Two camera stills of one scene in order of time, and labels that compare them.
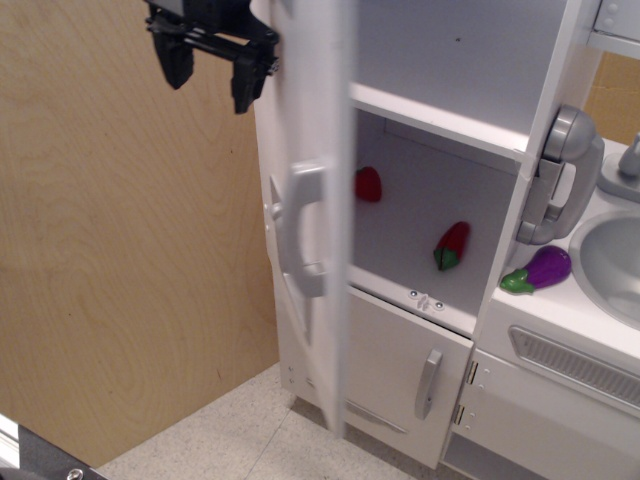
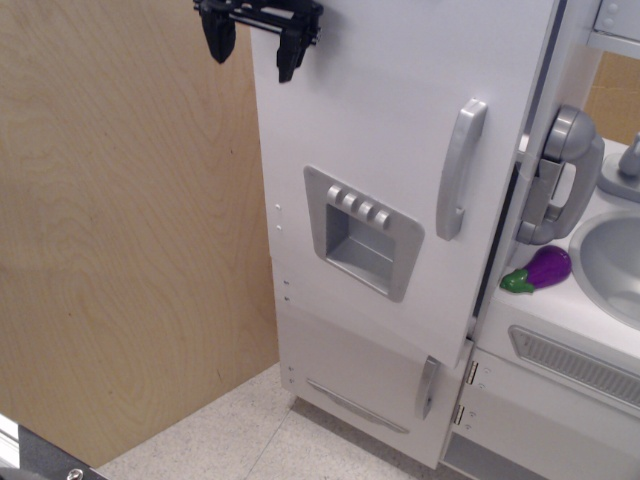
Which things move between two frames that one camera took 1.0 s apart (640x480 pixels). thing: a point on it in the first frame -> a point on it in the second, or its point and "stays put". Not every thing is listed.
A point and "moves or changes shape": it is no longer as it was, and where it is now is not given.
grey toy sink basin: [605, 262] stays put
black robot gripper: [226, 25] -> [299, 22]
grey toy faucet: [620, 172] stays put
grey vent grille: [576, 367] stays put
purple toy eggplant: [548, 266] stays put
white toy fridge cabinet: [404, 133] stays put
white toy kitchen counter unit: [555, 389] stays put
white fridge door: [308, 115] moves or changes shape
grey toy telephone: [565, 189] stays put
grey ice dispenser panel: [292, 224] -> [365, 236]
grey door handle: [305, 187] -> [458, 159]
